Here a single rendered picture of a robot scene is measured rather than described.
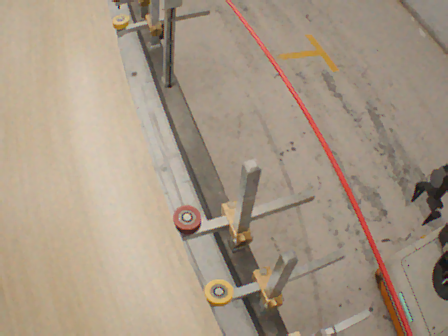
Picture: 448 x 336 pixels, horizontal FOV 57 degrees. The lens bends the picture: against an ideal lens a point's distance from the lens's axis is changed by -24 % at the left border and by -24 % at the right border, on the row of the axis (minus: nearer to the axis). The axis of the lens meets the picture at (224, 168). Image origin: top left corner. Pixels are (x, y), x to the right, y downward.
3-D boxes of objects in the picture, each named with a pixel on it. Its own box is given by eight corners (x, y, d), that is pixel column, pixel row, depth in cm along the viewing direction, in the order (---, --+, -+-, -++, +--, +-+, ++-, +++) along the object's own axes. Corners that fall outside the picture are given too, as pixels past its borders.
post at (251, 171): (239, 243, 169) (256, 156, 129) (242, 252, 167) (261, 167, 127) (228, 247, 168) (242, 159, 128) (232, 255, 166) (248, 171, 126)
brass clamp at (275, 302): (268, 270, 149) (271, 264, 145) (283, 305, 142) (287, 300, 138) (249, 277, 147) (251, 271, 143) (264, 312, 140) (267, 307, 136)
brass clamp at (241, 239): (237, 207, 163) (239, 198, 159) (253, 243, 156) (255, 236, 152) (218, 212, 162) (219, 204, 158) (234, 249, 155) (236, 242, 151)
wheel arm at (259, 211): (309, 193, 167) (311, 186, 164) (313, 202, 166) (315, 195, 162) (179, 233, 157) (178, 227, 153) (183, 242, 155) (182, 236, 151)
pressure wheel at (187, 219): (192, 250, 152) (192, 233, 143) (169, 238, 154) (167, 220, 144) (205, 230, 156) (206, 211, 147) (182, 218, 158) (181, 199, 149)
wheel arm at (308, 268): (338, 252, 153) (342, 246, 149) (342, 260, 151) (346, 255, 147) (208, 299, 142) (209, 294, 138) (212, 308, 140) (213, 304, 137)
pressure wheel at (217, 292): (207, 316, 139) (208, 305, 130) (200, 294, 144) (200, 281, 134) (233, 310, 141) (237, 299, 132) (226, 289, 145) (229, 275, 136)
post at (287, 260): (264, 306, 158) (294, 246, 118) (268, 314, 156) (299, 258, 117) (255, 309, 157) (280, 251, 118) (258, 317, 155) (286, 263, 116)
